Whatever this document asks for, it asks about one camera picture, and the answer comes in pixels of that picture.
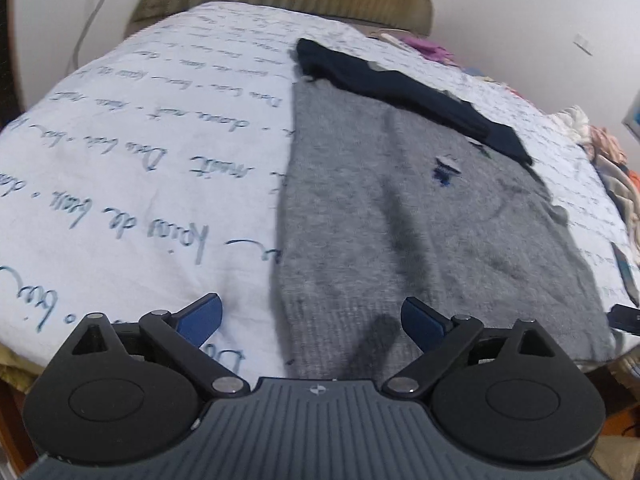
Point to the grey-blue flat object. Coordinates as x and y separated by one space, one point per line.
623 265

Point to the grey sweater with navy sleeves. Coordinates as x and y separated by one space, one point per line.
400 210

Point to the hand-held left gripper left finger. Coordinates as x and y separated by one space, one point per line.
200 317

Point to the white wall switch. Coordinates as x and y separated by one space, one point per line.
583 44

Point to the pile of clothes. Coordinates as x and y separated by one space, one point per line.
617 170

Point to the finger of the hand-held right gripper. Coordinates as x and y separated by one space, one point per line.
625 319

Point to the purple cloth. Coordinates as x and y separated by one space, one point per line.
430 47

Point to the white script-print bed sheet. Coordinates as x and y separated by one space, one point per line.
150 135

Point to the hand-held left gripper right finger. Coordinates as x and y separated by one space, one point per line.
422 324

